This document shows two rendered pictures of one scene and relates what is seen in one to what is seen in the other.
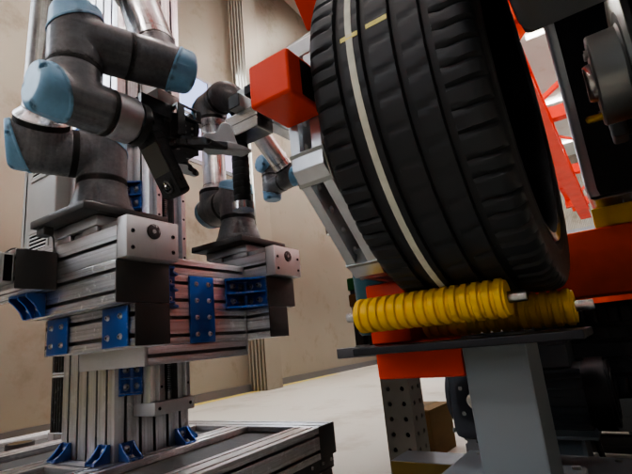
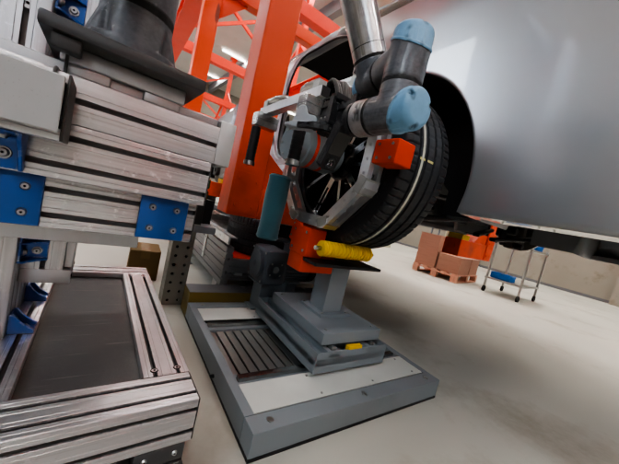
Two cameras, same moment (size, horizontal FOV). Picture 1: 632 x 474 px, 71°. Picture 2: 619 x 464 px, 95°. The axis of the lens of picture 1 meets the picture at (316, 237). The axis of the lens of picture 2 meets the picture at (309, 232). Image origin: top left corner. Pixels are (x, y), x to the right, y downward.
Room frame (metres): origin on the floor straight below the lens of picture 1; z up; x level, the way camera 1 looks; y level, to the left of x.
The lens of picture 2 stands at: (0.48, 0.89, 0.64)
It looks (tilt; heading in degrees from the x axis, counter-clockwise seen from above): 5 degrees down; 291
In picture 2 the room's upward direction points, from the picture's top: 13 degrees clockwise
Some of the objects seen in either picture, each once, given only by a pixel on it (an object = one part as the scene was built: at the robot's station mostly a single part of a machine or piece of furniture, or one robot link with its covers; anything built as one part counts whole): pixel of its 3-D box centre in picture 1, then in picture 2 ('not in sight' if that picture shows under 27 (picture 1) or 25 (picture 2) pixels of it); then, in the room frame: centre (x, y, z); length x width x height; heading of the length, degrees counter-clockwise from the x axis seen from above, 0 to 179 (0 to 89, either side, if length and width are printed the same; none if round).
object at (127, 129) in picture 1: (120, 118); (364, 118); (0.64, 0.29, 0.85); 0.08 x 0.05 x 0.08; 56
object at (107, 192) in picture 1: (102, 200); (134, 40); (1.04, 0.52, 0.87); 0.15 x 0.15 x 0.10
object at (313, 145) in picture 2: not in sight; (312, 150); (0.91, -0.09, 0.85); 0.21 x 0.14 x 0.14; 56
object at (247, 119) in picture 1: (248, 125); (314, 108); (0.84, 0.12, 0.93); 0.09 x 0.05 x 0.05; 56
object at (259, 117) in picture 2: not in sight; (265, 121); (1.13, -0.07, 0.93); 0.09 x 0.05 x 0.05; 56
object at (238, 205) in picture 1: (241, 174); (297, 138); (0.86, 0.14, 0.83); 0.04 x 0.04 x 0.16
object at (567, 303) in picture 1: (494, 314); not in sight; (0.77, -0.29, 0.49); 0.29 x 0.06 x 0.06; 56
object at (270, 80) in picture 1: (286, 90); (392, 154); (0.61, 0.02, 0.85); 0.09 x 0.08 x 0.07; 146
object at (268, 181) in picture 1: (274, 186); not in sight; (1.73, 0.15, 1.11); 0.11 x 0.08 x 0.11; 44
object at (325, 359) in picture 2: not in sight; (315, 327); (0.80, -0.30, 0.13); 0.50 x 0.36 x 0.10; 146
